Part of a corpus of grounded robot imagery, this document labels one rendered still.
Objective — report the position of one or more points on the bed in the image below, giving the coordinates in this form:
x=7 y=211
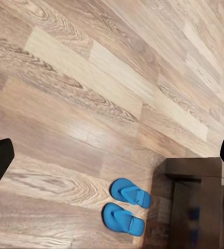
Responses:
x=198 y=206

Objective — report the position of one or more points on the sandal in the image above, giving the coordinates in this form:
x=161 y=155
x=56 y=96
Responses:
x=125 y=190
x=119 y=220

